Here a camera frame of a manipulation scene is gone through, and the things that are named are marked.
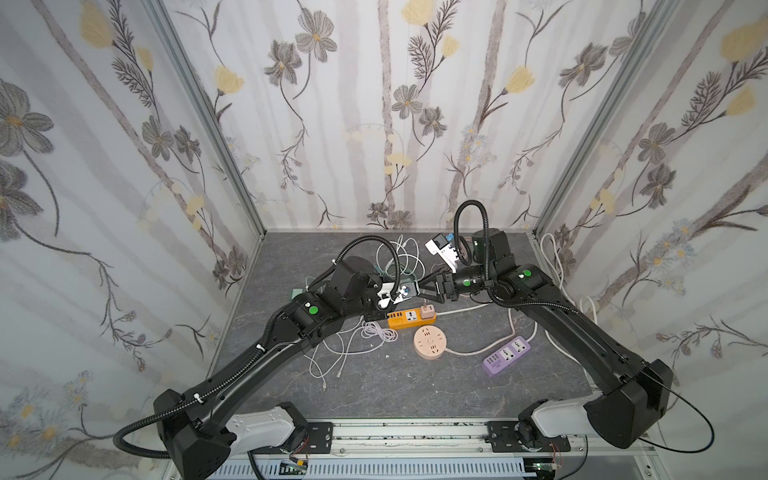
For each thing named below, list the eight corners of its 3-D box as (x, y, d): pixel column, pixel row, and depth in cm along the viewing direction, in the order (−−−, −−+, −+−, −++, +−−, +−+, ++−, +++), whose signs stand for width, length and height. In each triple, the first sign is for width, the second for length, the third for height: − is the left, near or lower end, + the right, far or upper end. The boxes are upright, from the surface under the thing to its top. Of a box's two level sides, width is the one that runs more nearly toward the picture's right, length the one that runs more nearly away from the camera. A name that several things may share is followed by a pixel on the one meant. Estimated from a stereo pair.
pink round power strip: (414, 359, 89) (415, 355, 87) (412, 329, 95) (413, 325, 93) (446, 359, 89) (448, 355, 87) (442, 329, 96) (444, 325, 93)
